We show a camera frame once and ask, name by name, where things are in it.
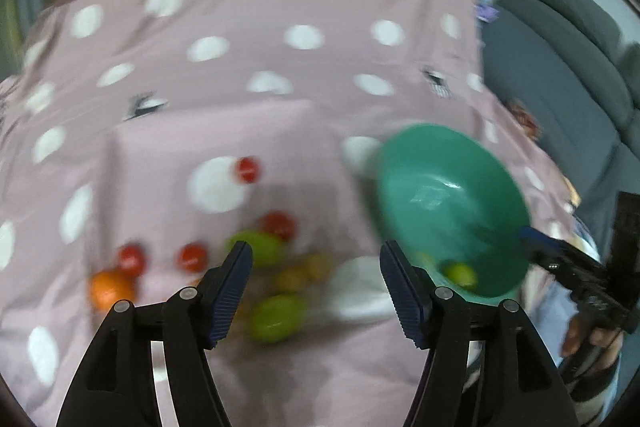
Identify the orange mandarin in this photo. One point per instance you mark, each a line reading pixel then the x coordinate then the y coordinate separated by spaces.
pixel 112 289

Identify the red tomato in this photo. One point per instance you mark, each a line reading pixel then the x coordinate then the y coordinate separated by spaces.
pixel 131 260
pixel 278 225
pixel 192 257
pixel 247 170

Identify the pink polka-dot blanket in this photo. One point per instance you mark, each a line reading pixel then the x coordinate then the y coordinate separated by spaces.
pixel 300 117

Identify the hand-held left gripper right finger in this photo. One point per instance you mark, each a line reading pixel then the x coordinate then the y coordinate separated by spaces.
pixel 405 297

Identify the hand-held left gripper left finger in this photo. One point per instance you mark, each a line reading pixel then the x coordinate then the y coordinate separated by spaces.
pixel 232 292

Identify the green bowl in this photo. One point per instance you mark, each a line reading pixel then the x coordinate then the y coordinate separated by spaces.
pixel 450 187

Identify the snack packet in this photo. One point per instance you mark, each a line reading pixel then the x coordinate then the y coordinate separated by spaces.
pixel 525 119

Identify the grey sofa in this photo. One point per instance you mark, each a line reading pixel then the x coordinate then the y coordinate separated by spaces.
pixel 550 72

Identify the person's right forearm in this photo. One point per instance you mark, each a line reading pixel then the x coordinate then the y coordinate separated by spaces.
pixel 595 394

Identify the purple clothing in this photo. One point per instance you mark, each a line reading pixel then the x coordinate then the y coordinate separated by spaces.
pixel 482 7

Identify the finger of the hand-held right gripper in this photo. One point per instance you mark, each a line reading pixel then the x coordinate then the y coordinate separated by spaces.
pixel 534 238
pixel 492 234

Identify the person's right hand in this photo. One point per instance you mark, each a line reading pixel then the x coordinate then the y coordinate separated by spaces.
pixel 572 338

